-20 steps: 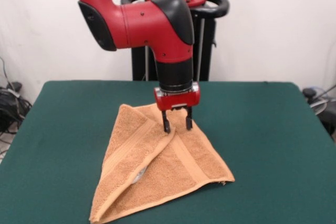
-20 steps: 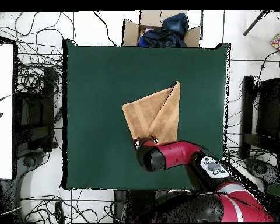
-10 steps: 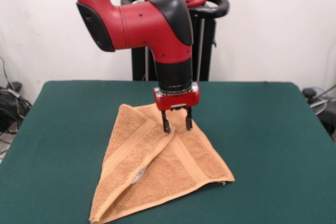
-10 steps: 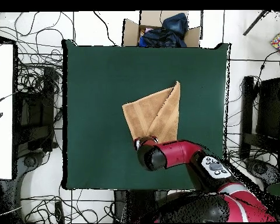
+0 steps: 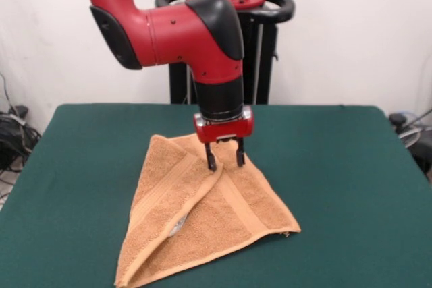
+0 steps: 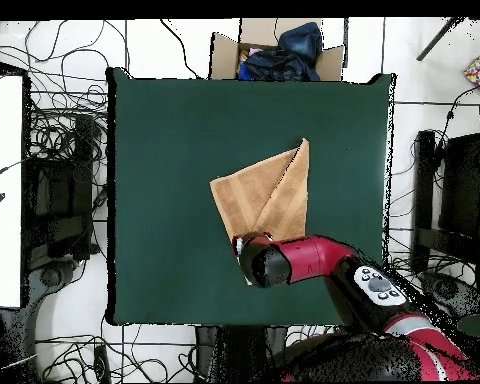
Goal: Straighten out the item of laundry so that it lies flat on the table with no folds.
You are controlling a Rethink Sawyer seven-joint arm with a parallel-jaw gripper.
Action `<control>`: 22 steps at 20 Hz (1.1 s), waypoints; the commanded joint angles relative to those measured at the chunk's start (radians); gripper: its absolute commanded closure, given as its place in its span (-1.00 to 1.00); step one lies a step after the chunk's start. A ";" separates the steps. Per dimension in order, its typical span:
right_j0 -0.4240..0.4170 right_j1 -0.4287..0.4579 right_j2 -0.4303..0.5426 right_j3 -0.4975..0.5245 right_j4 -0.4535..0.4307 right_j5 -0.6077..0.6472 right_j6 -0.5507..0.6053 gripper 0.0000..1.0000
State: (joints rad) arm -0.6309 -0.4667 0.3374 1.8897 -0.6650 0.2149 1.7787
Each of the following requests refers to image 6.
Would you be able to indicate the dark thin rod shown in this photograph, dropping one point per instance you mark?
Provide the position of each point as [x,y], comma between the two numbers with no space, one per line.
[436,40]

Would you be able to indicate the dark green table cloth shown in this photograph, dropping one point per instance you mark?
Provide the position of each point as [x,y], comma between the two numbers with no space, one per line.
[164,120]

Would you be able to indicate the gray round chair base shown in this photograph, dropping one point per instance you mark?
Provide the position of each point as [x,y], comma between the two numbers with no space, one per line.
[450,292]
[52,276]

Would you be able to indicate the orange terry towel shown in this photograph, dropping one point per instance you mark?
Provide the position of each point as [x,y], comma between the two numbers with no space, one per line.
[260,192]

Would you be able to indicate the dark blue clothing pile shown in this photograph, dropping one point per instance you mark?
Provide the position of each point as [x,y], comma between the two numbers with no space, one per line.
[284,60]

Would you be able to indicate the brown cardboard box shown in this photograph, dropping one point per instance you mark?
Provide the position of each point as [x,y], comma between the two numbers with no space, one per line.
[224,56]

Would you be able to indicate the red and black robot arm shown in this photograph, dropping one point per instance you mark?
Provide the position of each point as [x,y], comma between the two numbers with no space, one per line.
[324,256]

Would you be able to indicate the black power strip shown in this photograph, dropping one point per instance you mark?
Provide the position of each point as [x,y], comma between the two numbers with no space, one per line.
[102,364]

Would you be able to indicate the white side table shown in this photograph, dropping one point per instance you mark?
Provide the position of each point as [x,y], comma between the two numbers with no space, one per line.
[4,248]

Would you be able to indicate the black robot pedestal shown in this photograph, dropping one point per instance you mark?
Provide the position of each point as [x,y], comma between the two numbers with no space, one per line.
[224,352]

